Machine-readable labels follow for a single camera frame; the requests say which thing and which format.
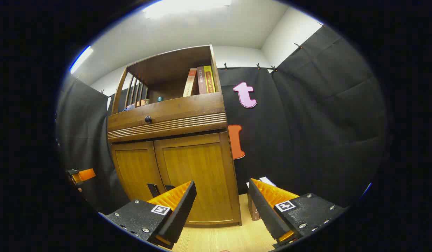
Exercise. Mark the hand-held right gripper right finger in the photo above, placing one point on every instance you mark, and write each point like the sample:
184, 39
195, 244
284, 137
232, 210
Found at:
266, 217

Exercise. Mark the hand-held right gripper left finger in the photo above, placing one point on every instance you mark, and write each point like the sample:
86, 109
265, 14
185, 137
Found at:
182, 213

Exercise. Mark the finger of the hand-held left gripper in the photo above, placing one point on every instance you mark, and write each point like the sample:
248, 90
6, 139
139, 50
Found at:
87, 174

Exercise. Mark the wooden shoe cabinet door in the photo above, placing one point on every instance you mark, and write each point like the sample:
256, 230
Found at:
198, 164
135, 168

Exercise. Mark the wooden double-door shoe cabinet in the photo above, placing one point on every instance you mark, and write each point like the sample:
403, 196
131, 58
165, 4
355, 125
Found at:
174, 59

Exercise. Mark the wooden cabinet drawer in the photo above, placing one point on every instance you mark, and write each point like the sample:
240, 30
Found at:
188, 108

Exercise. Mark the blue white small item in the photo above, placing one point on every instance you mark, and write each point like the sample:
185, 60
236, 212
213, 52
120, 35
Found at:
129, 107

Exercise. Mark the orange pink small item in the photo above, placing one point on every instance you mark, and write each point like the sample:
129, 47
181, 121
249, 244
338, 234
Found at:
142, 102

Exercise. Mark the black backdrop cloth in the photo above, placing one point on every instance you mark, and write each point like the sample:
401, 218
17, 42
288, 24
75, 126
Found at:
324, 122

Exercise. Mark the beige orange book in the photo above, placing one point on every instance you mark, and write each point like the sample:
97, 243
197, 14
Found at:
190, 82

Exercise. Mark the dark red book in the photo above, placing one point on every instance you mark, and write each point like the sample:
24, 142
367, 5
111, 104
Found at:
201, 80

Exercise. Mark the yellow book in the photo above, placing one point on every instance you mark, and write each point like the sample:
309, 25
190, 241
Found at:
209, 78

